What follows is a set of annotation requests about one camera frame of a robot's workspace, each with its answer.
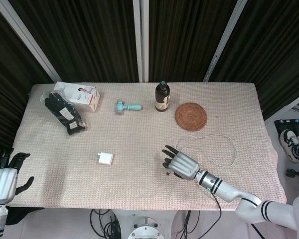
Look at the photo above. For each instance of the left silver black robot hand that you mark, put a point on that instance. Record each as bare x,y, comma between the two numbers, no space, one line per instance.
2,184

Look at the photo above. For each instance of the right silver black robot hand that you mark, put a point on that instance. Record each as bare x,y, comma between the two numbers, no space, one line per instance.
184,165

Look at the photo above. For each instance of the white charger adapter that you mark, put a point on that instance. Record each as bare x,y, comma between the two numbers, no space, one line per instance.
105,159

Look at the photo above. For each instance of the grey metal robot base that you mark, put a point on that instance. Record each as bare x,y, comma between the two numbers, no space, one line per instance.
145,230

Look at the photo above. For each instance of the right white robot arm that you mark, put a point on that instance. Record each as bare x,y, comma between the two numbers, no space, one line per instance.
271,211

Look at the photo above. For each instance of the pink waffle tablecloth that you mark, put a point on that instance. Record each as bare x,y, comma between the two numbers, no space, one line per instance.
139,184

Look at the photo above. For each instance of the round woven rattan coaster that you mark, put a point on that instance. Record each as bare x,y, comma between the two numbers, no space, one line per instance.
191,117

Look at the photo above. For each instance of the brown glass bottle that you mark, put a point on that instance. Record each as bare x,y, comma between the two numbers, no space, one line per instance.
162,99

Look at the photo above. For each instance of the teal handheld massager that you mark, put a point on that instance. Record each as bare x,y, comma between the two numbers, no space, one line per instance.
129,107

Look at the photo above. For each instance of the black gloves in plastic bag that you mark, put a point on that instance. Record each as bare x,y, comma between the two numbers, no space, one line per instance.
64,113

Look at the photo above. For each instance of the white black sneaker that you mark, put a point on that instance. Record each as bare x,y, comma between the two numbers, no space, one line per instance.
289,142

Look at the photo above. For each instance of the black chair caster leg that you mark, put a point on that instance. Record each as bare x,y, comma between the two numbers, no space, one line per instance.
292,173

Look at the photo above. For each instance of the black device with screen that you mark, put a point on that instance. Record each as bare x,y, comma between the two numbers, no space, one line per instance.
292,125

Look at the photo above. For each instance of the white red product box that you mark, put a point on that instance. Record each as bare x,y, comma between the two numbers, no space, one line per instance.
84,95

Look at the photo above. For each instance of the white partition post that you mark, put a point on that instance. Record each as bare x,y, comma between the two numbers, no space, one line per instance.
27,37
224,39
141,39

